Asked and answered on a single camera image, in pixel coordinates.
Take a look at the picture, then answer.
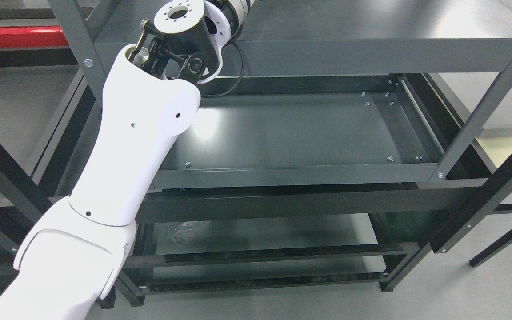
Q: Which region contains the dark grey metal shelf rack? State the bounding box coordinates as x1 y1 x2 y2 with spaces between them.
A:
0 0 512 306

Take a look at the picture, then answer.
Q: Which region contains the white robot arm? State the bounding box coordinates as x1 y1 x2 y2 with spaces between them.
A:
0 0 254 320

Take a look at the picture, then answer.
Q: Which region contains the red metal beam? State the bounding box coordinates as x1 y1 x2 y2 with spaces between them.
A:
0 26 69 48

